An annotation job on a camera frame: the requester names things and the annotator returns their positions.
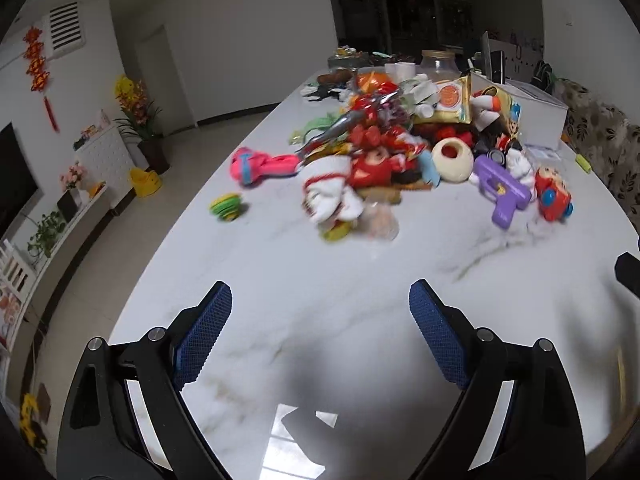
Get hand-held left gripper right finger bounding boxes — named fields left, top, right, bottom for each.
left=409, top=279, right=586, bottom=480

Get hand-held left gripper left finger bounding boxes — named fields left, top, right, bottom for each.
left=56, top=281, right=233, bottom=480

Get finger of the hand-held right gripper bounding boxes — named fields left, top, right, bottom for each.
left=614, top=252, right=640, bottom=301

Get red toy car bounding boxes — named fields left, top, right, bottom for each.
left=534, top=166, right=575, bottom=222

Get floral sofa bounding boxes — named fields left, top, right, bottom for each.
left=555, top=77, right=640, bottom=221

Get clear capsule ball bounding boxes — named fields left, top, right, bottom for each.
left=360, top=199, right=401, bottom=241

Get green spinning top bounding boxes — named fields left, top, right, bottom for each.
left=209, top=194, right=246, bottom=222

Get yellow green small toy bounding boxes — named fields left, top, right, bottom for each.
left=320, top=220, right=353, bottom=243

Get white cloth toy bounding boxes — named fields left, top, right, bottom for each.
left=505, top=150, right=533, bottom=186

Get purple toy gun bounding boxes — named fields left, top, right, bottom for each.
left=470, top=154, right=533, bottom=228

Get yellow potty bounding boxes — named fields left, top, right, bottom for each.
left=130, top=167, right=163, bottom=198

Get white television console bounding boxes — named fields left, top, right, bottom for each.
left=0, top=185, right=108, bottom=351

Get cream ball toy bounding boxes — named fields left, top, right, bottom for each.
left=431, top=137, right=475, bottom=183

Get red plush toy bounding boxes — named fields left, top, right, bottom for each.
left=347, top=147, right=406, bottom=188

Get white storage box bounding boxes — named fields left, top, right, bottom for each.
left=470, top=72, right=568, bottom=148

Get pink plastic toy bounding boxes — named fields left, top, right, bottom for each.
left=230, top=147, right=301, bottom=188

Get black round toy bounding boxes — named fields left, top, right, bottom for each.
left=472, top=137, right=508, bottom=166

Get green vine plant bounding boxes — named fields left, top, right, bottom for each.
left=27, top=210, right=68, bottom=258

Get yellow floor toy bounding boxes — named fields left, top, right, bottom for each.
left=20, top=392, right=48, bottom=453

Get white sock with red trim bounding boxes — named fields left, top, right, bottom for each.
left=301, top=156, right=363, bottom=226

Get yellow cartoon packet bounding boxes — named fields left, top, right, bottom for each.
left=495, top=87, right=523, bottom=151

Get white cabinet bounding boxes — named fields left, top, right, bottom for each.
left=74, top=122, right=135, bottom=216

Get red plastic toy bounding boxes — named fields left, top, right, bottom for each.
left=347, top=125, right=431, bottom=153

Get pink flower bouquet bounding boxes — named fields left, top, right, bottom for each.
left=60, top=161, right=88, bottom=193

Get white red toy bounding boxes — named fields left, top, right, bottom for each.
left=470, top=92, right=503, bottom=126

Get potted yellow flower plant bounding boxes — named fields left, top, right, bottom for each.
left=112, top=75, right=171, bottom=176

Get silver toy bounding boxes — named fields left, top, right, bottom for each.
left=294, top=109, right=368, bottom=157

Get green ribbon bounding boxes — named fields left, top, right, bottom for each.
left=290, top=115, right=336, bottom=143

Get gold orange snack packet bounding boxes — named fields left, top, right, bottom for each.
left=425, top=77, right=473, bottom=125

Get black television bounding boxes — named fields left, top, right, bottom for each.
left=0, top=122, right=40, bottom=233

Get silver upright panel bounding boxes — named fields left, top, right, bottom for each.
left=480, top=30, right=506, bottom=83

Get white door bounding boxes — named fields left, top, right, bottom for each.
left=135, top=25, right=198, bottom=136

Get orange toy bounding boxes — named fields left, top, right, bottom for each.
left=357, top=71, right=396, bottom=93

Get white cup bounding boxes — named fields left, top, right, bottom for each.
left=384, top=62, right=417, bottom=81

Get glass jar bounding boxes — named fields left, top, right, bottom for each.
left=419, top=50, right=458, bottom=81

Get black white toy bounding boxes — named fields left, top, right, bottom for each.
left=302, top=82, right=346, bottom=101

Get dark glass cabinet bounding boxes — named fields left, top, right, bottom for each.
left=330, top=0, right=476, bottom=58

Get red knot wall ornament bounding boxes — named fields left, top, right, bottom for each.
left=22, top=27, right=61, bottom=133

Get white wall vent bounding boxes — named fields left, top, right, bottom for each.
left=49, top=1, right=86, bottom=56

